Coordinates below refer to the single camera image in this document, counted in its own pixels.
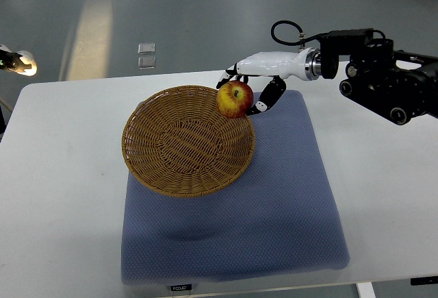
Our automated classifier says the black bracket at table edge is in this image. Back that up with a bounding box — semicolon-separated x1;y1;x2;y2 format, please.
410;276;438;286

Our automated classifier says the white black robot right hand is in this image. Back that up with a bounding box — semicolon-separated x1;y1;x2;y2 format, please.
216;48;322;115

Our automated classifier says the lower floor metal plate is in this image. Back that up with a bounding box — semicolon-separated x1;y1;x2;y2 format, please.
138;55;156;69

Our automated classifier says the red yellow apple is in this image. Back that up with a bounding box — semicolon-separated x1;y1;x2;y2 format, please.
216;80;254;119

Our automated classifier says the blue grey quilted cloth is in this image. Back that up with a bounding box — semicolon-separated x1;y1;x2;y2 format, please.
121;90;350;285

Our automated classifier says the brown wicker basket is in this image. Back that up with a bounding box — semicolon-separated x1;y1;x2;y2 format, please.
121;86;256;198

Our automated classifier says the upper floor metal plate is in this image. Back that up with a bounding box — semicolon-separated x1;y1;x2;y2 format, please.
138;42;155;55

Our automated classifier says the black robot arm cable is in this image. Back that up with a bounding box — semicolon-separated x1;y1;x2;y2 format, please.
270;20;321;51

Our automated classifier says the floor metal plate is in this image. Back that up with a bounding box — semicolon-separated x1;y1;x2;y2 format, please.
138;55;156;69
138;42;155;55

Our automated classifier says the black table label plate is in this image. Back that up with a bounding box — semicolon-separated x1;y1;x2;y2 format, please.
170;284;192;292

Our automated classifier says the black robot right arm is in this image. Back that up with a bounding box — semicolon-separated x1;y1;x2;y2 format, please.
315;28;437;125

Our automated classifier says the white table leg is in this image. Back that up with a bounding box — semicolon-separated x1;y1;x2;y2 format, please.
356;282;376;298

